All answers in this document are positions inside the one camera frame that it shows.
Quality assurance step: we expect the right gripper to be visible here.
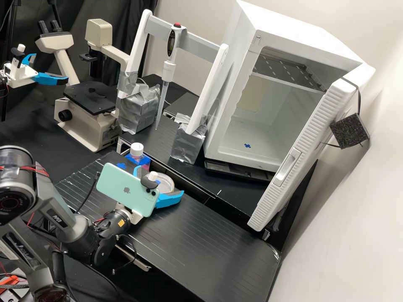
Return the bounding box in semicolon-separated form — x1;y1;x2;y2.
116;164;185;225

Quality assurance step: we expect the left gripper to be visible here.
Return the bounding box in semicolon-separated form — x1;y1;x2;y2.
3;53;70;88

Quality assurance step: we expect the petri dish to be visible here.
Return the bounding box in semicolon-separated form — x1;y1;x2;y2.
150;172;176;195

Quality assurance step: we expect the blue bottle holder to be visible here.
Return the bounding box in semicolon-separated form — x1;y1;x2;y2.
124;153;153;171

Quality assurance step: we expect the small bottle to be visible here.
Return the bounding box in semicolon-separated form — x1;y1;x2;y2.
129;142;152;164

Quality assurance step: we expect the cream microscope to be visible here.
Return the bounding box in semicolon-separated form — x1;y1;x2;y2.
34;18;133;154

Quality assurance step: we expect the pipette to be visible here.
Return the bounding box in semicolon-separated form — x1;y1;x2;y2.
155;23;187;130

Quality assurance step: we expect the white pipette stand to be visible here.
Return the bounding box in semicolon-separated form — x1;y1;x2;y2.
115;8;230;165

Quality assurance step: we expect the incubator door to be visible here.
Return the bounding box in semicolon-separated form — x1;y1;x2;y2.
247;64;377;233

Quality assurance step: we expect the white incubator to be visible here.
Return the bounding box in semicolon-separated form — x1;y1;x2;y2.
202;0;377;174

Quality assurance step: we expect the right wrist camera phone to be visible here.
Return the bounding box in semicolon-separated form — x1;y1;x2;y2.
95;162;162;218

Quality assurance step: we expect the black cable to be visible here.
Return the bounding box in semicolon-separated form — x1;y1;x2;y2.
75;175;102;216

